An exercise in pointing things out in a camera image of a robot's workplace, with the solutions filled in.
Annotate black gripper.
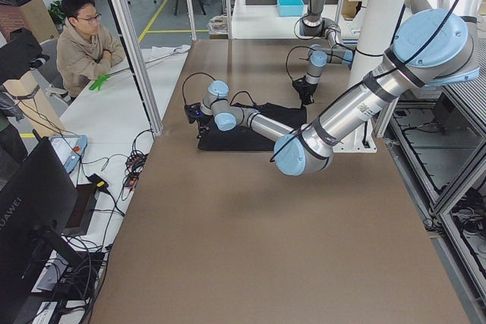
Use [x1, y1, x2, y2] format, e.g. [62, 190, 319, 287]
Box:
[299, 81, 317, 107]
[197, 111, 213, 139]

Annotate orange power strip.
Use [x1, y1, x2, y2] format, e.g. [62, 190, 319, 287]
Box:
[123, 152, 148, 191]

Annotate aluminium frame post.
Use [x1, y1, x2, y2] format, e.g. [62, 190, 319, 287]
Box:
[108, 0, 163, 136]

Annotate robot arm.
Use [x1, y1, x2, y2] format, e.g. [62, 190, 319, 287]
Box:
[292, 0, 353, 106]
[195, 9, 474, 176]

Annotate black graphic t-shirt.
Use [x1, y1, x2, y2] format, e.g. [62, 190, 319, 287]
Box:
[197, 102, 307, 152]

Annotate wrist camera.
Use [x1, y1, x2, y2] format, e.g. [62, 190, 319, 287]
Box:
[292, 78, 306, 93]
[184, 102, 203, 124]

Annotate black Huawei monitor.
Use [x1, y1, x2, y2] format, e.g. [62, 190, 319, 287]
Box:
[1, 137, 83, 323]

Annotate blue plastic bin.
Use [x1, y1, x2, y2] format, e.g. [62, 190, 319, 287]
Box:
[276, 0, 305, 17]

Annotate seated man beige hoodie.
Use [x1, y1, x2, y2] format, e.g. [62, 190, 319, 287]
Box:
[56, 0, 125, 99]

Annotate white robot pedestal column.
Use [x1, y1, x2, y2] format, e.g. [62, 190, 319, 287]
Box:
[322, 0, 413, 154]

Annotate blue teach pendant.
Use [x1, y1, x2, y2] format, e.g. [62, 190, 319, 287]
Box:
[49, 135, 87, 173]

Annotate green grabber tool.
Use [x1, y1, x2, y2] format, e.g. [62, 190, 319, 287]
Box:
[88, 68, 130, 91]

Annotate cardboard box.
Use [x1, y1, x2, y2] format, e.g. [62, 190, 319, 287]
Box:
[341, 0, 363, 20]

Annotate black power adapter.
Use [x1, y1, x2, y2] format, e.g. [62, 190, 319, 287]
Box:
[87, 173, 109, 193]

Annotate white cloth on table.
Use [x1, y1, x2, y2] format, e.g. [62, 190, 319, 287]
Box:
[150, 44, 191, 60]

